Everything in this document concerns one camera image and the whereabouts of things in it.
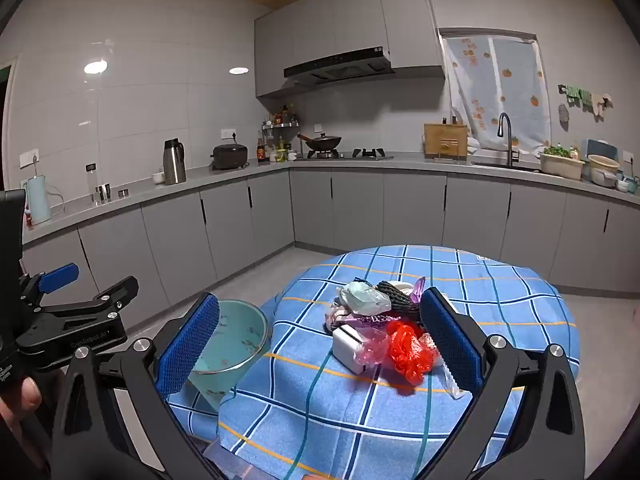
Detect black range hood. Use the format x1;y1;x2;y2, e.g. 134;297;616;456
283;46;392;86

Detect grey lower cabinets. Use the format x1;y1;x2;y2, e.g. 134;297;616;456
22;167;640;321

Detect black wok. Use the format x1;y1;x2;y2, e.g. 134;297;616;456
298;132;343;153

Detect grey upper cabinets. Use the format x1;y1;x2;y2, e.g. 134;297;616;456
254;0;446;98

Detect pale green plastic bag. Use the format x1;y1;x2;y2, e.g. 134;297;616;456
340;281;392;316

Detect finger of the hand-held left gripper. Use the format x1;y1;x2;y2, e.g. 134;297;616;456
40;275;140;323
20;262;80;306

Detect white serrated plastic knife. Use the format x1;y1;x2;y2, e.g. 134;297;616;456
440;355;466;401

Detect beige basin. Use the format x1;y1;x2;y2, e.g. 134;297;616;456
587;155;621;188

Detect red plastic bag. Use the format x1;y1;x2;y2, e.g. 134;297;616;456
385;321;437;386

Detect black rice cooker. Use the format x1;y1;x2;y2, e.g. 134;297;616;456
210;143;249;170

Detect gas stove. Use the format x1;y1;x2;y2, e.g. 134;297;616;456
295;147;395;161

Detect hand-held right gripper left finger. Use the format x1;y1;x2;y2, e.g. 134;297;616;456
50;291;236;480

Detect long purple wrapper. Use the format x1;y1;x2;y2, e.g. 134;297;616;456
407;276;426;311

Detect cream basin with vegetables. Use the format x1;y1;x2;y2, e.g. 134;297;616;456
539;145;586;180

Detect grey cabinets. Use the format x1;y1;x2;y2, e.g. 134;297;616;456
254;0;446;98
22;167;640;321

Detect blue plaid tablecloth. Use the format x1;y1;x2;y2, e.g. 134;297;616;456
167;244;583;480

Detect dark kitchen faucet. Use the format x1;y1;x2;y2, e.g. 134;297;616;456
497;112;516;167

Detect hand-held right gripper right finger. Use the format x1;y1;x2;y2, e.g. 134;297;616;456
410;287;588;480

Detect pink plastic bag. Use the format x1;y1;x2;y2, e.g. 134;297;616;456
354;329;392;367

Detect metal spice rack with bottles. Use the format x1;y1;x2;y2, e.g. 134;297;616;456
261;105;301;158

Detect steel thermos jug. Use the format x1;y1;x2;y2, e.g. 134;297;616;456
163;138;187;185

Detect beige hanging cloth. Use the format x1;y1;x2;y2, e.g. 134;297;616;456
592;92;615;121

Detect white curtain with orange print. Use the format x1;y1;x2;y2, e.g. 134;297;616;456
442;35;551;156

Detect person's left hand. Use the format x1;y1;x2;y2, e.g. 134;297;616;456
0;376;43;438

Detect pale blue electric kettle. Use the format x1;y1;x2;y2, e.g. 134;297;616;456
23;175;53;225

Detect glass bowl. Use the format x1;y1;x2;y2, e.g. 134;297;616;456
190;299;273;413

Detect green striped hanging cloth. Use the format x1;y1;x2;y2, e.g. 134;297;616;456
559;82;593;106

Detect small white box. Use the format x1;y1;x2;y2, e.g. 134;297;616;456
332;325;373;375

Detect dark ribbed mesh bundle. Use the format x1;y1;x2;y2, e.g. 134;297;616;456
372;280;423;321

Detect tall glass jar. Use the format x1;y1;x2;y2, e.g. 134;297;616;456
86;162;101;206

